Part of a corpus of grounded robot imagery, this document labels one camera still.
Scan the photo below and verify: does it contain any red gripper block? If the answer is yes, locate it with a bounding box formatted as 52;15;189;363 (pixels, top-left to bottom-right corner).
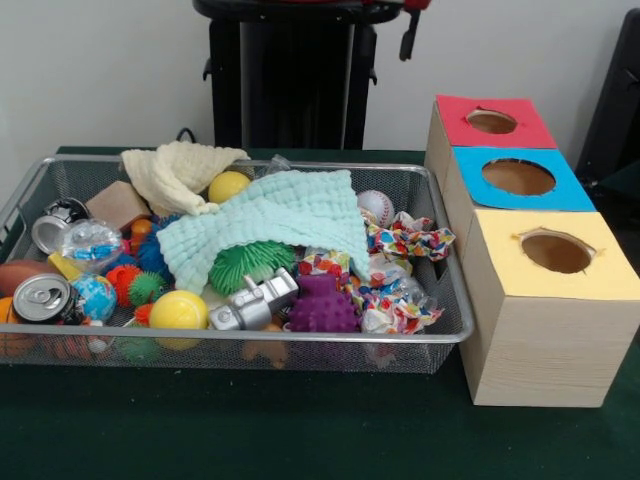
398;0;432;62

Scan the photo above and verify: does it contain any mint waffle cloth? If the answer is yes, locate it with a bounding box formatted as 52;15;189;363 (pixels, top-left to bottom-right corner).
156;168;372;297

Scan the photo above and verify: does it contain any cream waffle cloth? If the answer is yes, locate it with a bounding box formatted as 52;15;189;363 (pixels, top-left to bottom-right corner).
120;140;251;217

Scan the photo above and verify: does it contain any shallow clear mesh bin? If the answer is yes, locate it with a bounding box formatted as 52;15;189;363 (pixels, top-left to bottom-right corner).
0;153;474;374

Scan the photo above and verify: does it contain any wooden box with three holes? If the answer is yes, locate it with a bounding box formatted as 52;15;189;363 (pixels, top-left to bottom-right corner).
424;94;640;409

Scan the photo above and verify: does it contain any white baseball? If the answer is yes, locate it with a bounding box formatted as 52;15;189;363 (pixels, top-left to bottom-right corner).
356;190;396;227

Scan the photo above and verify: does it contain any colourful confetti print packet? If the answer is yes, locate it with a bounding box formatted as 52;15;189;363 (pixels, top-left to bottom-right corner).
297;210;456;335

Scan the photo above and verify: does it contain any black upright panel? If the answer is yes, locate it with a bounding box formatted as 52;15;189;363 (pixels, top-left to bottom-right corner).
574;7;640;186

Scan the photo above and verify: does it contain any purple spiky ball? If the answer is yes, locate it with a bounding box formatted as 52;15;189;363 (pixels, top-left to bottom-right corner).
287;273;362;334

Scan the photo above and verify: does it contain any green spiky ball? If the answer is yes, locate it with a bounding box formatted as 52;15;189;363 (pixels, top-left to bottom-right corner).
208;242;296;296

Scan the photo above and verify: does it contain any yellow ball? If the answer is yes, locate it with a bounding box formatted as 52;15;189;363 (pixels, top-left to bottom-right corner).
148;290;210;331

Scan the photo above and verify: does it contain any blue globe ball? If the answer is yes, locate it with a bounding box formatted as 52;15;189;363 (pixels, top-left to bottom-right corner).
71;272;119;323

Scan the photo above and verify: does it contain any dark green tablecloth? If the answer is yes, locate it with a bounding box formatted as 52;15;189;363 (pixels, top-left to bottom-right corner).
0;144;640;480

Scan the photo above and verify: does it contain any silver drink can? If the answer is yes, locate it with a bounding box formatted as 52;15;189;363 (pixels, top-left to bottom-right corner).
12;273;87;326

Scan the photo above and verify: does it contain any black pedestal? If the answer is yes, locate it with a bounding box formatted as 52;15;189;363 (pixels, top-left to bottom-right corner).
192;0;404;150

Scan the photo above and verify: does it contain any black cable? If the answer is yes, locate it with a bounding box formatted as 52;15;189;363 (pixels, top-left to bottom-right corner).
173;127;217;148

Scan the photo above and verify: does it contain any silver toy camera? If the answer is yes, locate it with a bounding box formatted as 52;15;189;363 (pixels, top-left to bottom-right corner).
207;267;300;332

